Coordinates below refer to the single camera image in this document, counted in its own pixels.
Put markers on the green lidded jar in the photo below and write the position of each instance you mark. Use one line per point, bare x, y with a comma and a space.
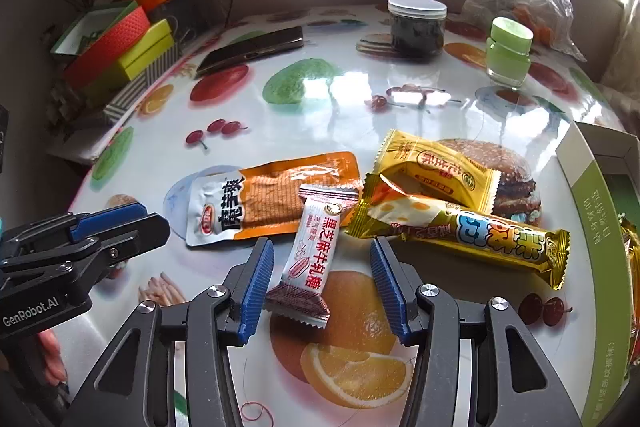
509, 52

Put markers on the lime green box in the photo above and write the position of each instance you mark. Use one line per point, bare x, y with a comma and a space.
145, 52

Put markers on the clear jar with white lid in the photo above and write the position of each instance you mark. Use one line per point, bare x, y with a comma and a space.
416, 29

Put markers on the long gold foil snack bar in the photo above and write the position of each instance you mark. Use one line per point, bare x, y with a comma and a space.
632, 287

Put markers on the white candy packet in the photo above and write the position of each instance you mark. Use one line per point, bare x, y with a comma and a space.
310, 257

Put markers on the long yellow colourful snack bar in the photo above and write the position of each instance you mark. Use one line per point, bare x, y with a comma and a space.
465, 237

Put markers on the green and white cardboard box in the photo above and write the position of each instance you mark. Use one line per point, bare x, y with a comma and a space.
595, 257

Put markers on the fruit printed tablecloth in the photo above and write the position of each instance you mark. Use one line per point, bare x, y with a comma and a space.
325, 107

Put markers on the orange and white snack pouch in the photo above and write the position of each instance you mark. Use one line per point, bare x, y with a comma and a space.
270, 202

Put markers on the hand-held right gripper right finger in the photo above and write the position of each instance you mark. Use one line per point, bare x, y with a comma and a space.
392, 287

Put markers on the person's left hand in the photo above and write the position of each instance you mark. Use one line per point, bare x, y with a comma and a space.
50, 352

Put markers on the cream patterned curtain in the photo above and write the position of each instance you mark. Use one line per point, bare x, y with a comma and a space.
622, 72

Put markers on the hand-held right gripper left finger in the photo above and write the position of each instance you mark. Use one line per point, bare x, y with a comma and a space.
257, 287

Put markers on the yellow snack packet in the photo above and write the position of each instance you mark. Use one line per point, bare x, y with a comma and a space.
440, 177

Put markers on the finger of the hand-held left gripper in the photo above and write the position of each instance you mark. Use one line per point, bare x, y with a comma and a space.
125, 239
107, 213

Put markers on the black smartphone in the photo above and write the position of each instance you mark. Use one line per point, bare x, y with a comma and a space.
250, 51

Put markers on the black and white striped box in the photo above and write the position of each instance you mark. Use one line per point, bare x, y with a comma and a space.
140, 82

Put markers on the red textured box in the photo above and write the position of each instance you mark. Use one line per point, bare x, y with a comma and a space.
107, 42

